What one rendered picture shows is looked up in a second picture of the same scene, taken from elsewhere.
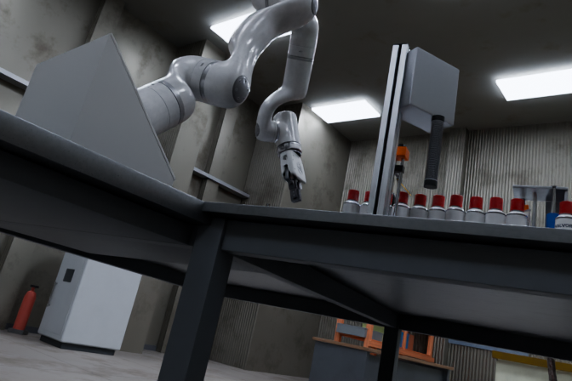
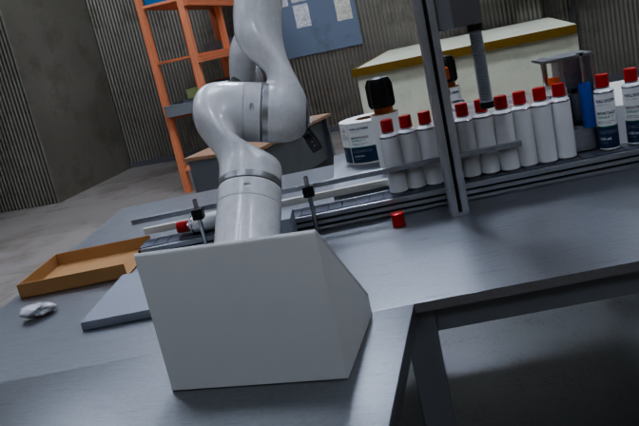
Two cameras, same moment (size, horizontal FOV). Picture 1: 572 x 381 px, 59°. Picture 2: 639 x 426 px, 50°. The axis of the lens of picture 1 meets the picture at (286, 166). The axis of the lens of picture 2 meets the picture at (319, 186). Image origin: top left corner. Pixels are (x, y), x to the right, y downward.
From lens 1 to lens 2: 106 cm
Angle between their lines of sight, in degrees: 40
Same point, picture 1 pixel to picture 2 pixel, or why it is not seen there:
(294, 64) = not seen: outside the picture
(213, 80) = (281, 125)
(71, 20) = not seen: outside the picture
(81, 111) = (338, 332)
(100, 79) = (330, 285)
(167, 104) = (278, 200)
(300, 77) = not seen: hidden behind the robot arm
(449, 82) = not seen: outside the picture
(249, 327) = (37, 153)
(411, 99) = (454, 22)
